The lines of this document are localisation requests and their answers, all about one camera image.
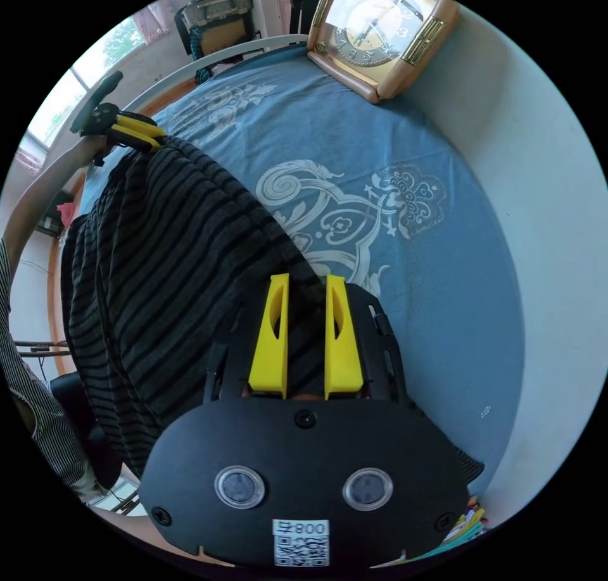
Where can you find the brown carton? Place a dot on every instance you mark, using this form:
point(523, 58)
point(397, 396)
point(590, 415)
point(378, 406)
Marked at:
point(219, 30)

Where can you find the black striped vest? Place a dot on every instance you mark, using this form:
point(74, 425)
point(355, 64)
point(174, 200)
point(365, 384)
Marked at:
point(166, 258)

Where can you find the person's left hand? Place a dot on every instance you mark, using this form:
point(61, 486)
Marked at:
point(93, 150)

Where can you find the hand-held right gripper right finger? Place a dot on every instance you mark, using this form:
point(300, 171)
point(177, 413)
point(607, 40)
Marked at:
point(343, 358)

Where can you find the bed with blue printed sheet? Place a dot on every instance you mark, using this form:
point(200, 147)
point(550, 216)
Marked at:
point(342, 130)

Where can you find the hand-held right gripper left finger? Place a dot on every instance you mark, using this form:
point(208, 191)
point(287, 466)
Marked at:
point(267, 353)

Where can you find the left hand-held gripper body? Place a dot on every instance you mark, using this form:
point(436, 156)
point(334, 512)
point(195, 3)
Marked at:
point(103, 116)

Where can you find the wooden clock with gold trim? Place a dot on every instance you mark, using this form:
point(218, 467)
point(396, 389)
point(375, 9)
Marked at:
point(380, 35)

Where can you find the window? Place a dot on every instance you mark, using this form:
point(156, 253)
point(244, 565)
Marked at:
point(111, 47)

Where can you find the pile of clothes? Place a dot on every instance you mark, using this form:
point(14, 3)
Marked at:
point(468, 521)

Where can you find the pink curtain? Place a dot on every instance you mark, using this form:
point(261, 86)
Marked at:
point(150, 21)

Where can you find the person's left forearm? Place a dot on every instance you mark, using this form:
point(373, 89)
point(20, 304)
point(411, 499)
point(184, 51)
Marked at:
point(43, 189)

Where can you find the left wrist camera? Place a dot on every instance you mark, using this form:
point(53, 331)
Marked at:
point(97, 99)

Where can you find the person's body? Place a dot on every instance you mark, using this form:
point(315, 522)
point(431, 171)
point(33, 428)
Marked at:
point(35, 381)

